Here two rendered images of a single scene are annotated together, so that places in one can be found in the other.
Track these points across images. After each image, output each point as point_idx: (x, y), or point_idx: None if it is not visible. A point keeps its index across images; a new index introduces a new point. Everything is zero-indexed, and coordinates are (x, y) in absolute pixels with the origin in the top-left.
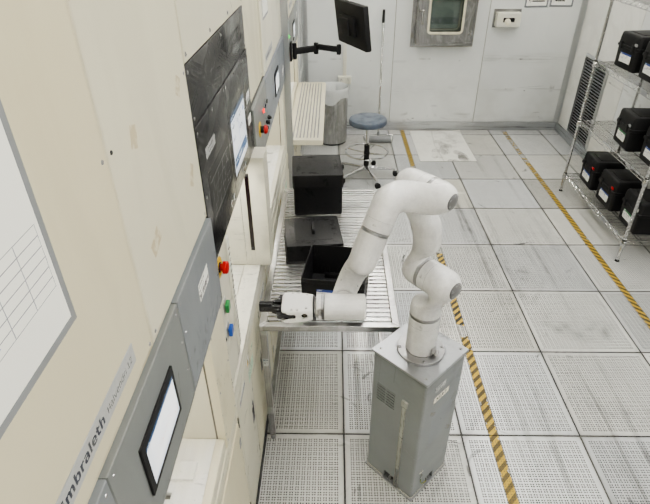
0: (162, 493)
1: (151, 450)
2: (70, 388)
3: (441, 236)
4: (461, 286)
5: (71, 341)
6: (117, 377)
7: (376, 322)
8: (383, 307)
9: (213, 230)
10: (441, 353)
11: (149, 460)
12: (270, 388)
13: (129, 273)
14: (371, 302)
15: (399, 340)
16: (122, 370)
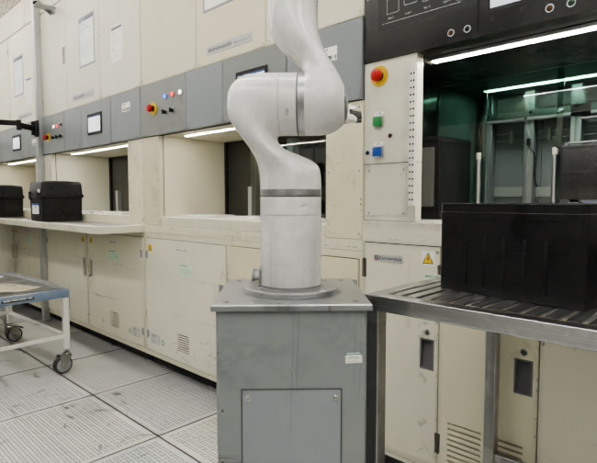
0: None
1: None
2: (225, 19)
3: (268, 4)
4: (227, 97)
5: (230, 5)
6: (241, 36)
7: (405, 288)
8: (442, 299)
9: (372, 32)
10: (249, 287)
11: None
12: (484, 400)
13: (261, 2)
14: (472, 297)
15: (331, 282)
16: (243, 36)
